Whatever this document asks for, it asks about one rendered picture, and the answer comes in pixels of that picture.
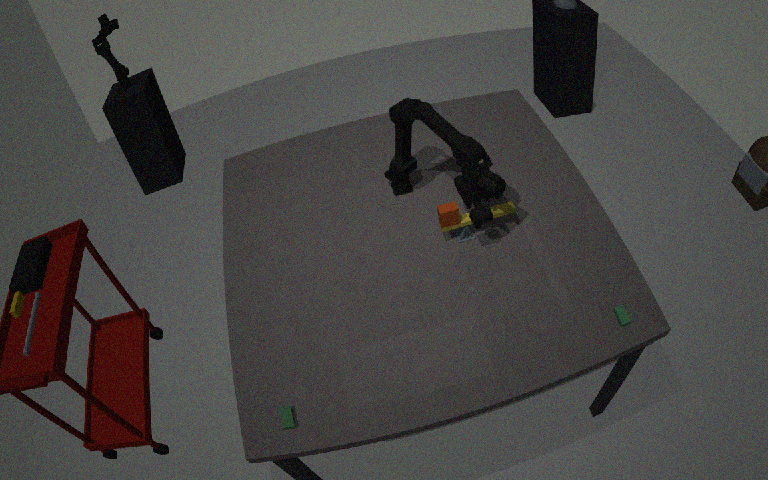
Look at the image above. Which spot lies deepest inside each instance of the green rectangular block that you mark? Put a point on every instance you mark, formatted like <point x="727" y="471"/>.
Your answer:
<point x="288" y="419"/>
<point x="622" y="315"/>

